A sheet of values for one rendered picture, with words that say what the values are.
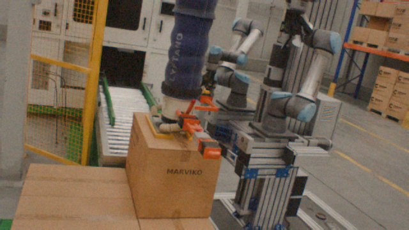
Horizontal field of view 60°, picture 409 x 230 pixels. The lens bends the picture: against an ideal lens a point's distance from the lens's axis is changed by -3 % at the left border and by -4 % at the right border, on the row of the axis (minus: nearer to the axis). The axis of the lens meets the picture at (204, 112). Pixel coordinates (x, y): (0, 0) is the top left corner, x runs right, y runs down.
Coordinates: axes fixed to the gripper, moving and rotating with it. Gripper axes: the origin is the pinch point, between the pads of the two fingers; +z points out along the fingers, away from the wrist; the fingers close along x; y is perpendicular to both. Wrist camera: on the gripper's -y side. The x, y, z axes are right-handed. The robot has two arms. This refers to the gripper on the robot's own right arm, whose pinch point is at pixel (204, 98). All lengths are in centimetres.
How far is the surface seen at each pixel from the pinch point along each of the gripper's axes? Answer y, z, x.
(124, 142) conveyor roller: -45, 53, -42
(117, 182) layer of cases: 21, 54, -53
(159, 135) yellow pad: 46, 12, -39
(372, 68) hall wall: -652, -1, 769
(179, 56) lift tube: 37, -30, -33
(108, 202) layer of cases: 44, 54, -60
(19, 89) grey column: -76, 27, -123
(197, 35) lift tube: 40, -42, -26
